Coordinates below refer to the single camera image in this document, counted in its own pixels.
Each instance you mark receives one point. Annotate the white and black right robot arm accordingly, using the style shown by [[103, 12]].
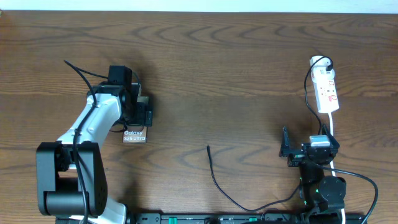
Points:
[[323, 194]]

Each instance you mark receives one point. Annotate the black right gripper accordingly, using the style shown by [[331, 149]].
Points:
[[285, 149]]

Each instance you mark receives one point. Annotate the white power strip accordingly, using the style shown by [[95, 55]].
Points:
[[322, 75]]

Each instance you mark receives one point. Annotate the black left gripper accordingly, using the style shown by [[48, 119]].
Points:
[[144, 117]]

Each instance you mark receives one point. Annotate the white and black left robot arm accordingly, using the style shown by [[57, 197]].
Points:
[[71, 181]]

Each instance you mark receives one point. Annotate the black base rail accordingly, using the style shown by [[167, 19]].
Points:
[[272, 217]]

